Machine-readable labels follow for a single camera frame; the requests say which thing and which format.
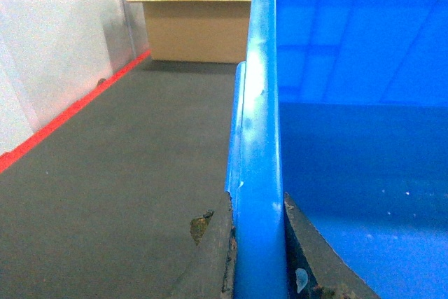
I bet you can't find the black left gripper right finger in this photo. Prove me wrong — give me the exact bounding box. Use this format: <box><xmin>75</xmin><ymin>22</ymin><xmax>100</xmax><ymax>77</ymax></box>
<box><xmin>283</xmin><ymin>193</ymin><xmax>379</xmax><ymax>298</ymax></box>

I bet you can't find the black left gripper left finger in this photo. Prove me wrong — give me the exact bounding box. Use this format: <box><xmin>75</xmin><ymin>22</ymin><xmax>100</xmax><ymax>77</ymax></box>
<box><xmin>169</xmin><ymin>192</ymin><xmax>235</xmax><ymax>298</ymax></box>

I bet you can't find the large blue plastic crate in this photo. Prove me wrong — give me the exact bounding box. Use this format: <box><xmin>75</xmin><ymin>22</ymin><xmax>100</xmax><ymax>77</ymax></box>
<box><xmin>226</xmin><ymin>0</ymin><xmax>447</xmax><ymax>298</ymax></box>

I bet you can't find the large cardboard box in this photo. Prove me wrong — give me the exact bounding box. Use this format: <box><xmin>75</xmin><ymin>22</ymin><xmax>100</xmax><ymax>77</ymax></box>
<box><xmin>127</xmin><ymin>0</ymin><xmax>251</xmax><ymax>64</ymax></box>

